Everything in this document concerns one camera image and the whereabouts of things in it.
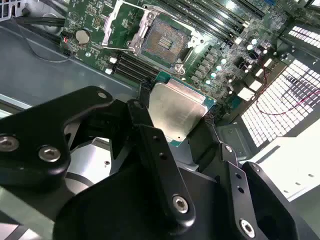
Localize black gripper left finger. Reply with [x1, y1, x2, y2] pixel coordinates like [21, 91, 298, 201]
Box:
[0, 83, 197, 230]

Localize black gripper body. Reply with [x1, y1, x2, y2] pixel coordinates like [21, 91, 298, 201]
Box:
[52, 159, 234, 240]

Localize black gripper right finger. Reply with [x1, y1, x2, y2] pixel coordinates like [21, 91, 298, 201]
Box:
[187, 116, 299, 240]

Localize silver green CPU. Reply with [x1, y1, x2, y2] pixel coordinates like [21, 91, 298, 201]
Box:
[146, 71, 217, 150]

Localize metal socket cover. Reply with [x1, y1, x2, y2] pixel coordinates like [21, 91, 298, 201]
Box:
[101, 0, 152, 55]

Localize locking lever wire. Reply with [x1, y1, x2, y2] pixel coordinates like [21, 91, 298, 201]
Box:
[146, 2, 201, 31]

